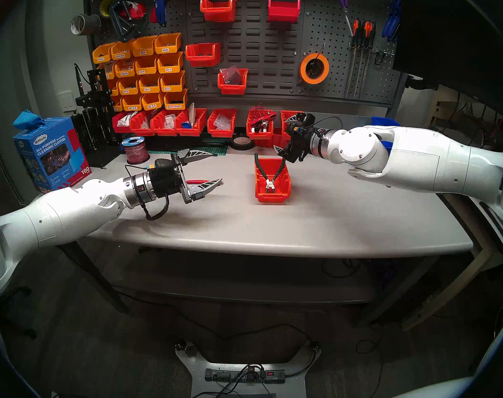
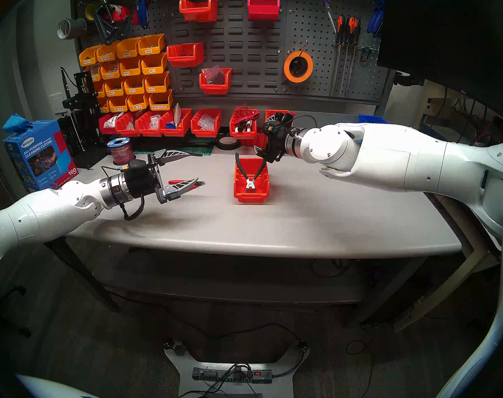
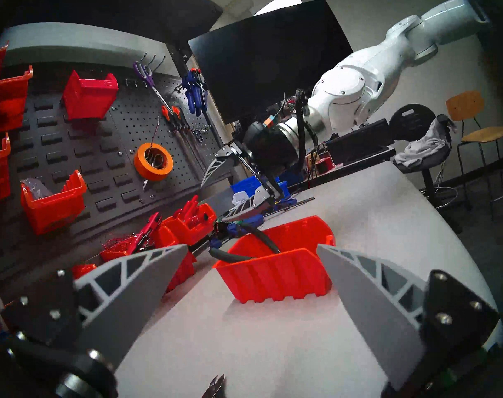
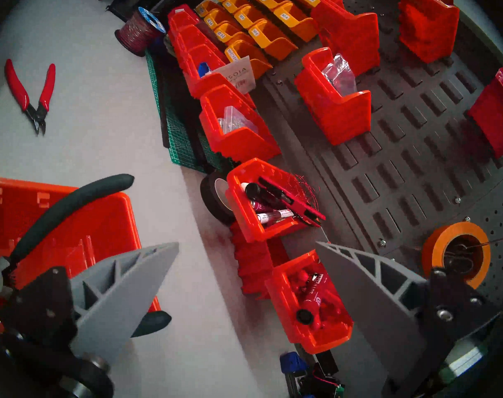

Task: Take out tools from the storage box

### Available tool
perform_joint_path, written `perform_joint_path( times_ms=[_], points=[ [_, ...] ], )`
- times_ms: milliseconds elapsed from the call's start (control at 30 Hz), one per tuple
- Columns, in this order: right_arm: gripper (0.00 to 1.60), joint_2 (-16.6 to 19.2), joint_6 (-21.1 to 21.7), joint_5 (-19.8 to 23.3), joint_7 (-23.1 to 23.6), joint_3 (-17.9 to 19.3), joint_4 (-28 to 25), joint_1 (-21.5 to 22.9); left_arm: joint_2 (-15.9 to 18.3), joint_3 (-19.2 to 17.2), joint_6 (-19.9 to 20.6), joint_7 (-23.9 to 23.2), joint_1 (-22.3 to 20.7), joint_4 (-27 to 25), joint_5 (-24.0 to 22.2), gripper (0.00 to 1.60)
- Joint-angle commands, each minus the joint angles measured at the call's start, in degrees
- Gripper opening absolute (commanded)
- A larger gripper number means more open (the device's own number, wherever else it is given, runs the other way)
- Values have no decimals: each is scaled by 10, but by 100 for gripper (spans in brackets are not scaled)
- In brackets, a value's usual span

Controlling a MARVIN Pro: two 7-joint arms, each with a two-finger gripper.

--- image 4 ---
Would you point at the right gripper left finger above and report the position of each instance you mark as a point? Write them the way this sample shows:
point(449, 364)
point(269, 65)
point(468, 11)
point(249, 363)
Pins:
point(114, 302)

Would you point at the black tape roll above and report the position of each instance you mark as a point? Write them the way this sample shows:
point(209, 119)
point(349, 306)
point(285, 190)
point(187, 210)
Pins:
point(208, 198)

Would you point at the black long ruler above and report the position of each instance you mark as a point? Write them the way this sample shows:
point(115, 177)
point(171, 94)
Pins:
point(163, 111)

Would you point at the clear plastic parts bags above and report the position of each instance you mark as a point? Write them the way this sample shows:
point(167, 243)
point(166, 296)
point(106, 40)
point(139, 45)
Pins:
point(340, 76)

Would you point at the grey pegboard tool wall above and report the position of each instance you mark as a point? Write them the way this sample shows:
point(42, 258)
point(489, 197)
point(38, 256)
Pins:
point(421, 152)

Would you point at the red small tools bundle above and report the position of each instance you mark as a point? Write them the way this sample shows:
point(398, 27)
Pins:
point(313, 302)

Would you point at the orange tape roll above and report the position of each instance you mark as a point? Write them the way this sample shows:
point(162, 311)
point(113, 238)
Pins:
point(431, 246)

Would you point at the blue bar clamp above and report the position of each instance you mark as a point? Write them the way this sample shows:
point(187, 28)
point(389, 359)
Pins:
point(293, 364)

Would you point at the black marker pen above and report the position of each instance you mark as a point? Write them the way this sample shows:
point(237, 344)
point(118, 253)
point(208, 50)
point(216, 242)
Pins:
point(257, 190)

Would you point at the green cutting mat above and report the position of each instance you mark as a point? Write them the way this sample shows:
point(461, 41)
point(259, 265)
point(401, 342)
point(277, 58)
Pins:
point(181, 144)

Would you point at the white marker pen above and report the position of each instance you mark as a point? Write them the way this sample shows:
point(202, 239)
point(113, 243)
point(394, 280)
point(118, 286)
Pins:
point(276, 216)

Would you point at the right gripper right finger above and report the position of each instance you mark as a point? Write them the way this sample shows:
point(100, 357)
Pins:
point(375, 306)

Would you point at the white paper card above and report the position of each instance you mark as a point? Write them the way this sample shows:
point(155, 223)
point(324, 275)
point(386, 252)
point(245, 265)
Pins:
point(235, 76)

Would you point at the red plastic parts bin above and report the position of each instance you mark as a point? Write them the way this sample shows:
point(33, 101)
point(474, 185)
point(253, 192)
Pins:
point(313, 339)
point(338, 119)
point(181, 18)
point(425, 28)
point(210, 86)
point(193, 38)
point(496, 115)
point(239, 146)
point(351, 36)
point(247, 223)

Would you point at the red black crimping tool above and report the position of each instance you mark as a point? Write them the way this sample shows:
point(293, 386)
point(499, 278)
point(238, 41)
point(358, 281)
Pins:
point(288, 200)

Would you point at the stacked red bins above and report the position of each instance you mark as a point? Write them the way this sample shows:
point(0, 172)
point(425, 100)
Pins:
point(255, 268)

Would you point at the clear screw bag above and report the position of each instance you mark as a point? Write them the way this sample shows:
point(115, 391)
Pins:
point(235, 119)

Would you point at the red plastic storage box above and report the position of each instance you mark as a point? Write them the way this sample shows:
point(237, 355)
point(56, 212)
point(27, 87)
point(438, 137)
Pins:
point(89, 227)

